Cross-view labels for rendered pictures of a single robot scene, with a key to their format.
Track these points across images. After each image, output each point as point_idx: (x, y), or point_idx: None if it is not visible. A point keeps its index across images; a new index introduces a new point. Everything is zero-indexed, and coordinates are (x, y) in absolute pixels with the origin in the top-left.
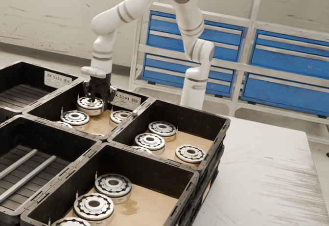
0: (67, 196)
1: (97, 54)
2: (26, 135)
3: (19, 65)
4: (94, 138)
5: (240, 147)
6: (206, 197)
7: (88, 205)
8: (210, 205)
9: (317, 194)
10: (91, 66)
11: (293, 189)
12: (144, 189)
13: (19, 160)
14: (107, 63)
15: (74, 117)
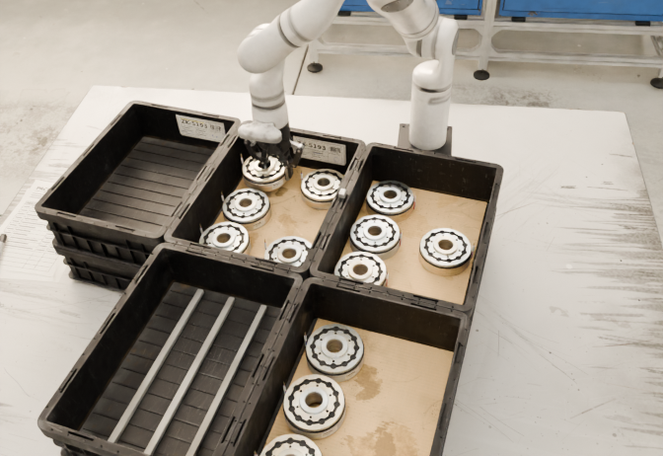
0: (271, 396)
1: (259, 103)
2: (180, 269)
3: (132, 111)
4: (288, 273)
5: (517, 174)
6: (478, 298)
7: (306, 406)
8: (484, 313)
9: (654, 252)
10: (253, 118)
11: (615, 250)
12: (383, 338)
13: (182, 320)
14: (279, 112)
15: (245, 202)
